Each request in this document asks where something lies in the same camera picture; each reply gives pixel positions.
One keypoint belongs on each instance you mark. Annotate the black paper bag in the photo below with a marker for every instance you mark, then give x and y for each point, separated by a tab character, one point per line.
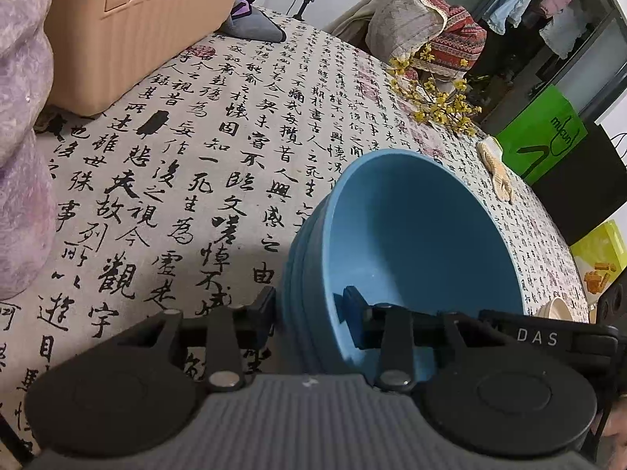
584	188

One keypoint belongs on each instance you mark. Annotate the glittery pink vase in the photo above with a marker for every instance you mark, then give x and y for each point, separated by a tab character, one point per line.
28	209

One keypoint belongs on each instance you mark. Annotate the yellow dotted work glove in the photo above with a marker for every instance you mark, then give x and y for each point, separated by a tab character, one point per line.
490	154

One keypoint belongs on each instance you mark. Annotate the green snack box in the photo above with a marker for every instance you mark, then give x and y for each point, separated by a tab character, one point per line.
600	257

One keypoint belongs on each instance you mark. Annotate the dark sliding glass door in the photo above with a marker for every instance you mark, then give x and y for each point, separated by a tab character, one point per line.
529	45

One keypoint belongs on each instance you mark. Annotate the calligraphy print tablecloth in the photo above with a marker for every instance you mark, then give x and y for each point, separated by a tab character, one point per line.
186	193

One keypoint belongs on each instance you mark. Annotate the yellow flower branches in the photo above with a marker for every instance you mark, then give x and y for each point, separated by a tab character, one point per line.
434	97

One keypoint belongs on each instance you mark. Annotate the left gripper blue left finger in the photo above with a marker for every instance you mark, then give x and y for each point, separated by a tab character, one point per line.
227	330

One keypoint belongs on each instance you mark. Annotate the red patterned blanket on chair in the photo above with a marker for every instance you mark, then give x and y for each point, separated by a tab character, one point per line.
426	35

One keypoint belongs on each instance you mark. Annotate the pink small suitcase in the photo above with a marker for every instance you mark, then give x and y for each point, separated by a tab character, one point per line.
102	48

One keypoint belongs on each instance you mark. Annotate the grey purple cloth pouch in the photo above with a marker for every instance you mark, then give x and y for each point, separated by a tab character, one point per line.
246	22

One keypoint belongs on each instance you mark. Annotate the blue bowl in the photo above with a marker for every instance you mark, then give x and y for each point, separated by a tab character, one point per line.
297	342
313	295
406	231

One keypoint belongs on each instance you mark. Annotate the blue bowl front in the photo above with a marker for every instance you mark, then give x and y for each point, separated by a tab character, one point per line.
297	342

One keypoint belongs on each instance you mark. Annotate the hanging white garment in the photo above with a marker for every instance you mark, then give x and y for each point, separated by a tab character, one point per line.
562	31

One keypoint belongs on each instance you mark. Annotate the green paper shopping bag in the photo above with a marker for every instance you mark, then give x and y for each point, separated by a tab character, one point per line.
541	135

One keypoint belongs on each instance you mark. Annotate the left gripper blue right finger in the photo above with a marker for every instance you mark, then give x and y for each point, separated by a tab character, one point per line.
399	343

